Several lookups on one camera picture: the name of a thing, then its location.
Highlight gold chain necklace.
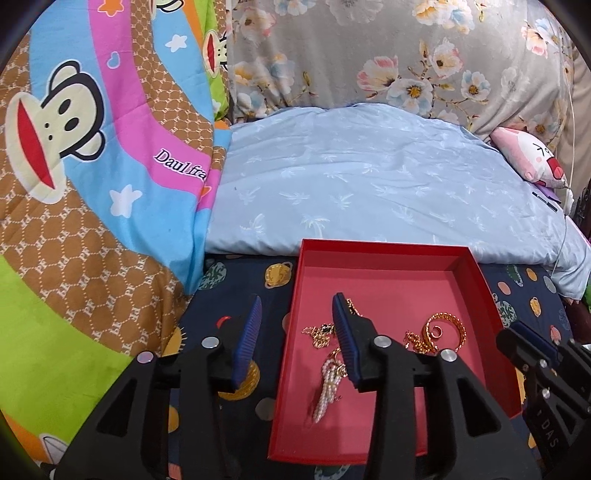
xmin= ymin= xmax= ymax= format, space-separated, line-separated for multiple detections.
xmin=403 ymin=329 xmax=440 ymax=356

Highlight pearl cluster earring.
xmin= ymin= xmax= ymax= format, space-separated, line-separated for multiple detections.
xmin=312 ymin=348 xmax=348 ymax=424

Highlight gold ornate earring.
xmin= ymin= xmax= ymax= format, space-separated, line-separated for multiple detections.
xmin=346 ymin=298 xmax=362 ymax=317

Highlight gold hoop earring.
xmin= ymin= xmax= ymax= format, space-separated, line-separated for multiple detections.
xmin=301 ymin=323 xmax=335 ymax=350

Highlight red jewelry tray box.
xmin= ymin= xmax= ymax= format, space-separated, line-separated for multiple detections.
xmin=267 ymin=238 xmax=523 ymax=467

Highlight gold twisted bangle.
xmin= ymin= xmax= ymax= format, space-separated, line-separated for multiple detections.
xmin=422 ymin=312 xmax=467 ymax=353

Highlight navy planet print sheet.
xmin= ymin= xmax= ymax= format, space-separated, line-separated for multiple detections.
xmin=165 ymin=255 xmax=579 ymax=479

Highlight pink cartoon plush cushion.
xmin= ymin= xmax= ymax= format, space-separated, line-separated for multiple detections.
xmin=490 ymin=127 xmax=568 ymax=189

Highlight light blue pillow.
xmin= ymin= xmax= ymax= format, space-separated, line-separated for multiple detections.
xmin=205 ymin=104 xmax=590 ymax=299

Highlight grey floral blanket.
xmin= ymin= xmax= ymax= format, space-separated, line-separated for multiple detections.
xmin=228 ymin=0 xmax=574 ymax=144

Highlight colourful monkey cartoon quilt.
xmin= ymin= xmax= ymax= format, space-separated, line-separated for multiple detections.
xmin=1 ymin=1 xmax=229 ymax=470

